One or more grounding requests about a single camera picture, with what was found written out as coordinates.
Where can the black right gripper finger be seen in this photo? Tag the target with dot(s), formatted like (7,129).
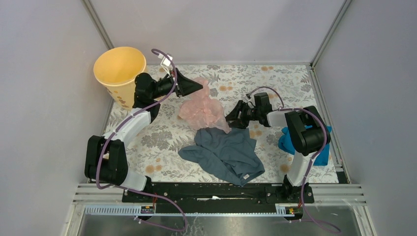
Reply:
(238,123)
(235,112)

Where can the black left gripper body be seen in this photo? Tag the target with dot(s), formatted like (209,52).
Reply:
(167,84)

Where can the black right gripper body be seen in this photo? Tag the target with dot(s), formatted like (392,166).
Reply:
(248,113)

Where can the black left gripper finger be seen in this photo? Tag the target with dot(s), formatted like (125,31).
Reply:
(183,93)
(186,84)

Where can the pink plastic trash bag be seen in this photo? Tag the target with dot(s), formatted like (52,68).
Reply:
(202,111)

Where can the yellow plastic trash bin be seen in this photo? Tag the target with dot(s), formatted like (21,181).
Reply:
(116,70)

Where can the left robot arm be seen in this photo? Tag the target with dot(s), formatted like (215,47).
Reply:
(106,157)

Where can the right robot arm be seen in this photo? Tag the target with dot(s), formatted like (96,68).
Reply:
(309,135)

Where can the grey-blue crumpled cloth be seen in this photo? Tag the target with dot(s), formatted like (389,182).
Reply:
(229,156)

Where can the bright blue cloth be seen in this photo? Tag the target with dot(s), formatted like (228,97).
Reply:
(285,144)

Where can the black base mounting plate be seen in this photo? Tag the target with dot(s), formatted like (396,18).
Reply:
(220,197)

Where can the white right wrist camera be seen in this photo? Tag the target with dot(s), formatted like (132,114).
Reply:
(247,97)

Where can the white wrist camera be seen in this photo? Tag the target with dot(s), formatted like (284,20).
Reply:
(247,97)
(166,60)

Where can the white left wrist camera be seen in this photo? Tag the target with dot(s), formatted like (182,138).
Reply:
(166,60)

